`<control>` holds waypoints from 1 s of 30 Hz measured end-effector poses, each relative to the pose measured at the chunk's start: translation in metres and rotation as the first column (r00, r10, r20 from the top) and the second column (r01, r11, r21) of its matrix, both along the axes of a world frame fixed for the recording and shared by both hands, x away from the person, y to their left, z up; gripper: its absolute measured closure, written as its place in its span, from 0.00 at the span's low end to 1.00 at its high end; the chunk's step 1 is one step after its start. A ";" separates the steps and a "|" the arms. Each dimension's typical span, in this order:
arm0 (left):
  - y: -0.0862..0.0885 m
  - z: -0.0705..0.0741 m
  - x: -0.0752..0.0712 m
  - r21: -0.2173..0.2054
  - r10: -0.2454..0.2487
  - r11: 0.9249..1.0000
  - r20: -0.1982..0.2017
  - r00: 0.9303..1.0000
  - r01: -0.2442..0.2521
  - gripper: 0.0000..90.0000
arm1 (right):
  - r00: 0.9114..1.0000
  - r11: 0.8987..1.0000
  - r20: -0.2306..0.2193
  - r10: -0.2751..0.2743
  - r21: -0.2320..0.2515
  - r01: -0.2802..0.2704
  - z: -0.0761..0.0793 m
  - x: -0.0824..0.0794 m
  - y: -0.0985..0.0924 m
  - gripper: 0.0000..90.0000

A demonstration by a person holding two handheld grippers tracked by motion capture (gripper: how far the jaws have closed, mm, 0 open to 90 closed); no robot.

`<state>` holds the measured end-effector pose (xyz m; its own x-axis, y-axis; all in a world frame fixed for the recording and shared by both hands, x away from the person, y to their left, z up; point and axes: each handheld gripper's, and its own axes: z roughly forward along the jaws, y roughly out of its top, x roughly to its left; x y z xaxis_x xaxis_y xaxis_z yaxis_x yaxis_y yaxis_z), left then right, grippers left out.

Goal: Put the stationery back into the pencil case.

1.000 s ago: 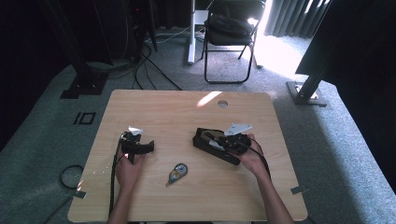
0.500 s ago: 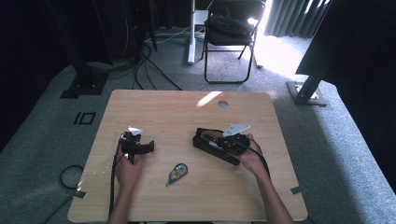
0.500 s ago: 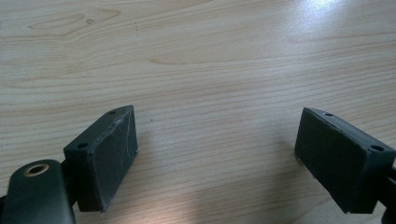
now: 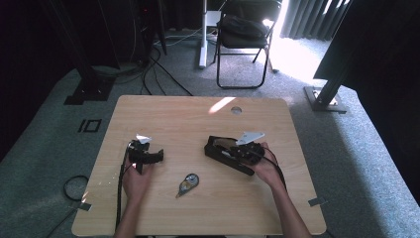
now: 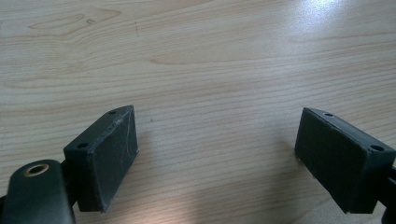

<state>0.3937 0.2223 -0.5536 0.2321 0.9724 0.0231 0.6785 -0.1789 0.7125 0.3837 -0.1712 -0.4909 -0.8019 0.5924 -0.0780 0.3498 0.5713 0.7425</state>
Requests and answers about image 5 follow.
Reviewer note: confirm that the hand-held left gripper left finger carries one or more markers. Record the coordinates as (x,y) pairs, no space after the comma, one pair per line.
(104,155)

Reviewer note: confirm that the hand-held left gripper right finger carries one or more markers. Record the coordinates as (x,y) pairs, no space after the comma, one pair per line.
(333,158)

